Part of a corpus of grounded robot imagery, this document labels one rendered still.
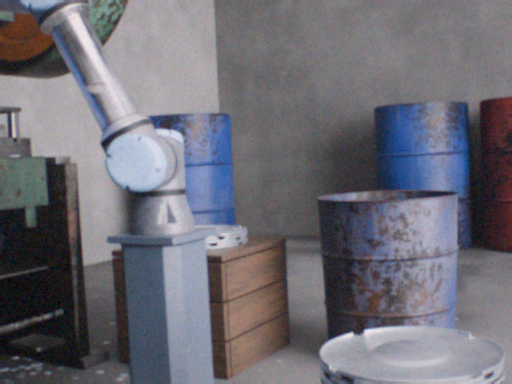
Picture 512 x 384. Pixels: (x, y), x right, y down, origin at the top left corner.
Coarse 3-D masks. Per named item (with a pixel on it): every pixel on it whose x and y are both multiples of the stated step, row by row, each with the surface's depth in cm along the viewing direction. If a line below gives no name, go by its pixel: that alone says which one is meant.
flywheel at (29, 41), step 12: (12, 24) 221; (24, 24) 218; (36, 24) 215; (0, 36) 223; (12, 36) 222; (24, 36) 219; (36, 36) 211; (48, 36) 208; (0, 48) 220; (12, 48) 217; (24, 48) 214; (36, 48) 211; (48, 48) 209; (12, 60) 217; (24, 60) 215; (36, 60) 217
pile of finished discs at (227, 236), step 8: (216, 232) 202; (224, 232) 201; (232, 232) 201; (240, 232) 198; (208, 240) 191; (216, 240) 192; (224, 240) 193; (232, 240) 195; (240, 240) 198; (208, 248) 191; (216, 248) 192; (224, 248) 193
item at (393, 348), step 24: (384, 336) 115; (408, 336) 114; (432, 336) 113; (456, 336) 112; (336, 360) 103; (360, 360) 102; (384, 360) 101; (408, 360) 99; (432, 360) 99; (456, 360) 99; (480, 360) 99
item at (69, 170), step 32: (64, 160) 196; (64, 192) 193; (0, 224) 210; (64, 224) 194; (0, 256) 210; (32, 256) 202; (64, 256) 195; (0, 288) 212; (32, 288) 205; (64, 288) 196; (0, 320) 214; (64, 320) 197; (0, 352) 213; (32, 352) 205; (64, 352) 198; (96, 352) 202
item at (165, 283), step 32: (128, 256) 147; (160, 256) 143; (192, 256) 149; (128, 288) 148; (160, 288) 144; (192, 288) 148; (128, 320) 149; (160, 320) 145; (192, 320) 148; (128, 352) 152; (160, 352) 145; (192, 352) 148
